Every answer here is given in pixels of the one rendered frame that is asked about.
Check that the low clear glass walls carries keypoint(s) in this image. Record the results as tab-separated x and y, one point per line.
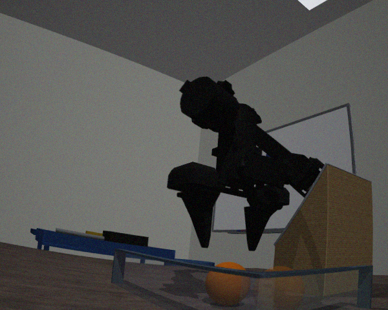
176	287

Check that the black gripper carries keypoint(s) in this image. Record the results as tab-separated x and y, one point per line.
201	185

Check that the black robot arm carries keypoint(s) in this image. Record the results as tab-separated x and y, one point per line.
211	105

